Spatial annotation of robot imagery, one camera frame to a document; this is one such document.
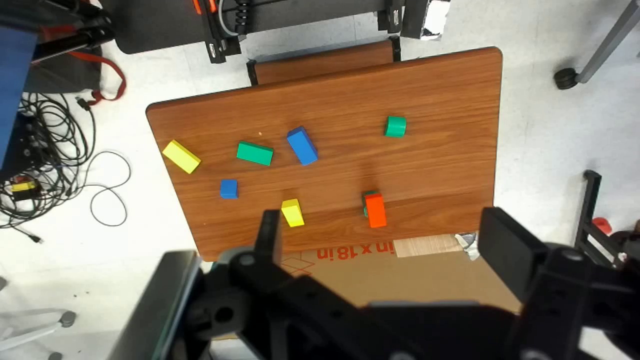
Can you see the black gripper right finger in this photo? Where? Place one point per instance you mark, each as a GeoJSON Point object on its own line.
{"type": "Point", "coordinates": [510, 250]}

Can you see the small yellow block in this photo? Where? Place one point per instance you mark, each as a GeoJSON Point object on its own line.
{"type": "Point", "coordinates": [292, 213]}

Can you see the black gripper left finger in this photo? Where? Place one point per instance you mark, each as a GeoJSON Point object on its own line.
{"type": "Point", "coordinates": [268, 237]}

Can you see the long yellow block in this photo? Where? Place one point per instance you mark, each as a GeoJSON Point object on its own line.
{"type": "Point", "coordinates": [181, 156]}

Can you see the small blue square block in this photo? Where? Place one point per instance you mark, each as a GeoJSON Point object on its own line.
{"type": "Point", "coordinates": [229, 189]}

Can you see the long blue block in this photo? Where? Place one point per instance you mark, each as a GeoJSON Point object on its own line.
{"type": "Point", "coordinates": [303, 146]}

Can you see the long green block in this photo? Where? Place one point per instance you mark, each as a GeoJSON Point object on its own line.
{"type": "Point", "coordinates": [254, 153]}

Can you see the small green block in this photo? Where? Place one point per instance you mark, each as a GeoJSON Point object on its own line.
{"type": "Point", "coordinates": [397, 127]}

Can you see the brown cardboard box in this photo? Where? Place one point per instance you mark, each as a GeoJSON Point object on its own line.
{"type": "Point", "coordinates": [431, 269]}

